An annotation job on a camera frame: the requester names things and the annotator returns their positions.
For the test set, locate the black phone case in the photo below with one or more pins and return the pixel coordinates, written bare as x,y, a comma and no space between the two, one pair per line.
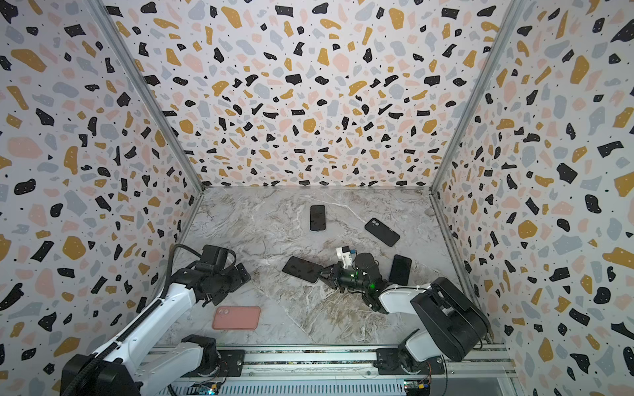
382,232

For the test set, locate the silver edged phone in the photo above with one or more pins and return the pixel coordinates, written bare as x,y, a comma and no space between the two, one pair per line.
303,269

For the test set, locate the blue edged phone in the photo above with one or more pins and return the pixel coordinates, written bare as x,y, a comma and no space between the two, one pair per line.
400,270

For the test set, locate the purple edged phone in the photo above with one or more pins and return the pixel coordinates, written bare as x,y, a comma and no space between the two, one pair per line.
318,218

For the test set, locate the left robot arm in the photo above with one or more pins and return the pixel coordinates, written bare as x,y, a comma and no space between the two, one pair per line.
118,367

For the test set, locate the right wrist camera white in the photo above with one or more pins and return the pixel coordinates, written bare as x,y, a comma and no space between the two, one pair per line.
346,256

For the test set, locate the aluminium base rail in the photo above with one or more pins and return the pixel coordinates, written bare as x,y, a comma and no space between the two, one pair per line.
349,370

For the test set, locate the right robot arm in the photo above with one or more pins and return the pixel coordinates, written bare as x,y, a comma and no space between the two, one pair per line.
452,325

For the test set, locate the left circuit board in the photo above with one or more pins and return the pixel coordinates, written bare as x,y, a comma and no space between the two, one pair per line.
205,388

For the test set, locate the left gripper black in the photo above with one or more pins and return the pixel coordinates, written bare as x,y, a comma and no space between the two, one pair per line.
237,280

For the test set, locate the right circuit board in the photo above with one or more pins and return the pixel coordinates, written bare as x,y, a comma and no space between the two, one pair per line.
417,387

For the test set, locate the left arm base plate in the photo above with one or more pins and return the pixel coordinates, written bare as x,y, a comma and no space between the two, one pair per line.
228,363

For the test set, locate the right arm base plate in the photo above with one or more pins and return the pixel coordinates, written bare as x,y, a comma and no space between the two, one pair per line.
397,361

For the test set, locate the circuit board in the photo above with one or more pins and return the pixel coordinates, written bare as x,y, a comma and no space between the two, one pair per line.
205,388
417,387

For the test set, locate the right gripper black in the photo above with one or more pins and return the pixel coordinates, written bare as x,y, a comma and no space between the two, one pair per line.
338,276

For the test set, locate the pink phone case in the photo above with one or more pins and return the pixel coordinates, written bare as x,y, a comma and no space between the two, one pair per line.
240,318

